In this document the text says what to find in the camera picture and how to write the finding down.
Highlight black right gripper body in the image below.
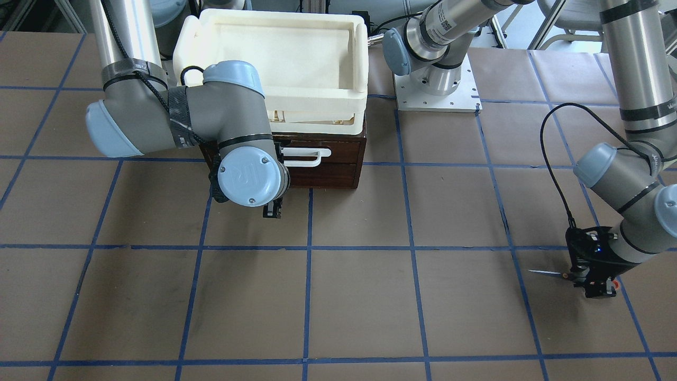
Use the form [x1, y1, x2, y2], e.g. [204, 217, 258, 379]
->
[208, 155, 229, 203]

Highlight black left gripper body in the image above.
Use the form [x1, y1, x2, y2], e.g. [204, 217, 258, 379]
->
[565, 226, 629, 280]

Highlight scissors with orange handle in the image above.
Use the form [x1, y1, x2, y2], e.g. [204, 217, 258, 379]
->
[529, 269, 621, 293]

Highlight wooden drawer with white handle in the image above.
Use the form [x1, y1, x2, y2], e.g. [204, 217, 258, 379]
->
[274, 139, 363, 167]

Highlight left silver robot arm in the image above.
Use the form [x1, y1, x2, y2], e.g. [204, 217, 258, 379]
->
[381, 1, 675, 298]

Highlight dark wooden drawer cabinet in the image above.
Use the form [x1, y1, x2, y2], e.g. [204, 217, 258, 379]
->
[199, 132, 368, 190]

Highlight white plastic tray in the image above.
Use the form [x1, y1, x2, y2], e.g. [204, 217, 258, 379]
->
[172, 8, 369, 135]

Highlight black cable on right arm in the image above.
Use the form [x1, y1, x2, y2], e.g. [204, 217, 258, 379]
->
[100, 0, 212, 149]

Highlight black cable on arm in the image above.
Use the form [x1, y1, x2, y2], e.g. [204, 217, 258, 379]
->
[539, 103, 656, 229]
[100, 0, 212, 149]

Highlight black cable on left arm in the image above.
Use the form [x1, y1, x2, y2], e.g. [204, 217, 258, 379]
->
[539, 103, 656, 229]

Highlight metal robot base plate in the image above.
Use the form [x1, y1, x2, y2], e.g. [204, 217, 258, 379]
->
[394, 56, 483, 113]

